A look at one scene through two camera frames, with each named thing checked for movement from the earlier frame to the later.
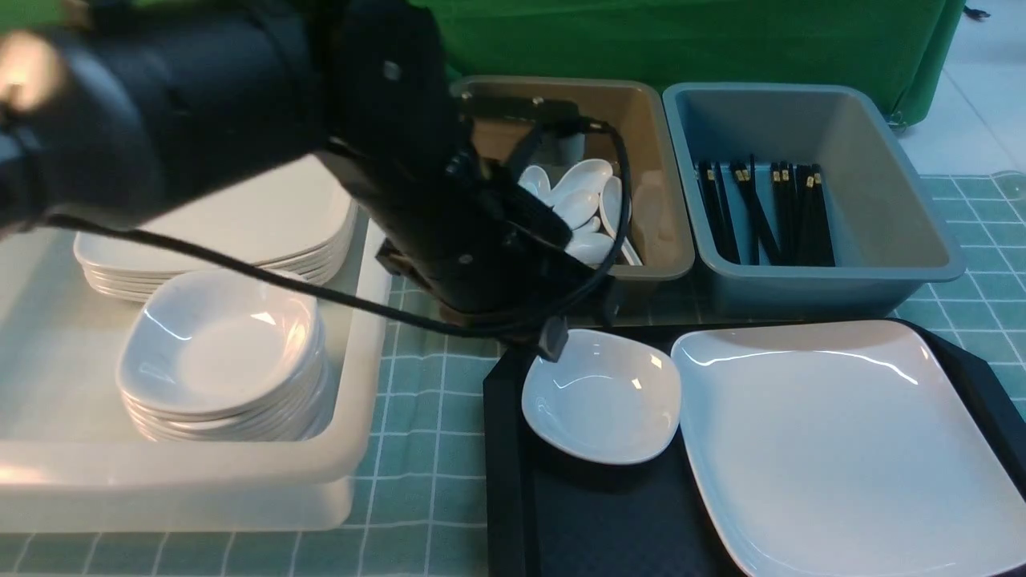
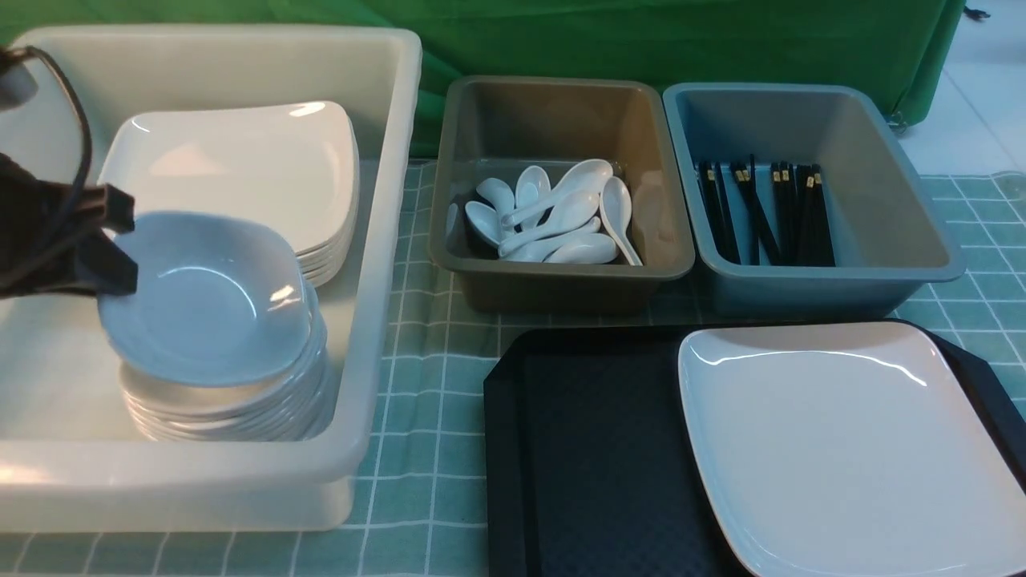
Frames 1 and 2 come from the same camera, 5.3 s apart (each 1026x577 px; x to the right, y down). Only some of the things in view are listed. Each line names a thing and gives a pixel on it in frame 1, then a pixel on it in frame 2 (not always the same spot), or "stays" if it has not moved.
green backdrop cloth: [902, 46] stays
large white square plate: [850, 449] stays
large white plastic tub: [72, 462] stays
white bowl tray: [608, 399] to [221, 297]
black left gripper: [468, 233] to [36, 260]
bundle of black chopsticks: [799, 233] stays
